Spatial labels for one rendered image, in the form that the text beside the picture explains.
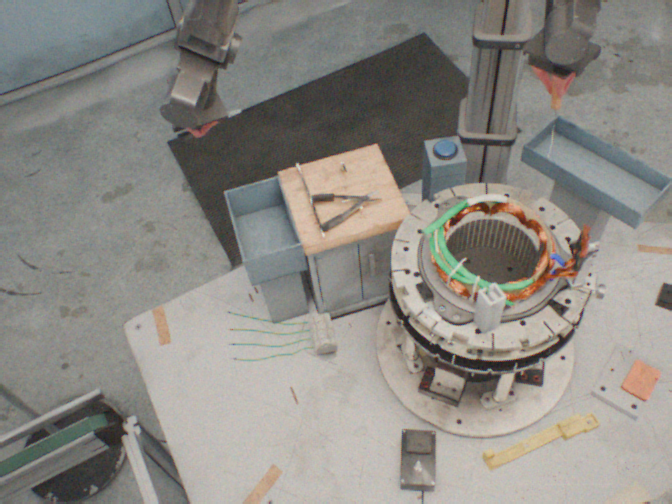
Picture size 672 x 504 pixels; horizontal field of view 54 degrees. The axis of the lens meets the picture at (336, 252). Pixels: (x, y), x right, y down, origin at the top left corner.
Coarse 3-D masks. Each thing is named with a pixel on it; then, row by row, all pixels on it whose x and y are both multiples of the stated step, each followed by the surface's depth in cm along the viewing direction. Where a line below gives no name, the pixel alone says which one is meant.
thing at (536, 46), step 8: (544, 24) 99; (544, 32) 100; (536, 40) 104; (544, 40) 100; (528, 48) 104; (536, 48) 103; (544, 48) 102; (592, 48) 101; (600, 48) 100; (536, 56) 103; (544, 56) 102; (584, 56) 100; (592, 56) 100; (560, 64) 100; (568, 64) 100; (576, 64) 100; (584, 64) 99; (576, 72) 99
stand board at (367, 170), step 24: (312, 168) 124; (336, 168) 124; (360, 168) 123; (384, 168) 123; (288, 192) 121; (312, 192) 121; (336, 192) 121; (360, 192) 120; (384, 192) 120; (312, 216) 118; (360, 216) 117; (384, 216) 117; (312, 240) 115; (336, 240) 115
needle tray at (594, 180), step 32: (544, 128) 126; (576, 128) 125; (544, 160) 122; (576, 160) 125; (608, 160) 124; (640, 160) 119; (576, 192) 121; (608, 192) 121; (640, 192) 120; (576, 224) 129
